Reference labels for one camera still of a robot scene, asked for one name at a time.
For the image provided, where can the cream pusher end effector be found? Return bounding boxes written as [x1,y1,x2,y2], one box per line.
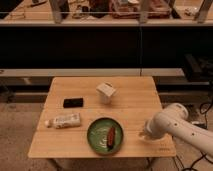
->
[139,121,151,139]

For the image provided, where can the green ceramic bowl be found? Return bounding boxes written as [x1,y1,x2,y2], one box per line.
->
[87,117,124,155]

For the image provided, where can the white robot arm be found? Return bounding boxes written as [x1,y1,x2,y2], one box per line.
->
[139,103,213,157]

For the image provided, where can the red-brown food piece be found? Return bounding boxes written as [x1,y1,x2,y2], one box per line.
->
[107,126,115,149]

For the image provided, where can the wooden folding table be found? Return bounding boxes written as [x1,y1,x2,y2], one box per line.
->
[28,77,176,158]

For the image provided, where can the black equipment on right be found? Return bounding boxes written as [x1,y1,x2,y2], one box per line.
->
[182,54,213,82]

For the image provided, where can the white tube bottle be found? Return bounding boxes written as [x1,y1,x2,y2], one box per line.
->
[44,113,81,129]

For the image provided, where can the black rectangular phone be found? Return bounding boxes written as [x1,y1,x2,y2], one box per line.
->
[63,98,84,108]

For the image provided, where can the red tray on workbench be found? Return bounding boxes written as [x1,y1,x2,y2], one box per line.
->
[109,0,171,19]

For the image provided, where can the long workbench shelf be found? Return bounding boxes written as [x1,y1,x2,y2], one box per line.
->
[0,0,213,27]

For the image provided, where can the black floor cables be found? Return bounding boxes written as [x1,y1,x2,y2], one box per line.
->
[173,99,213,171]

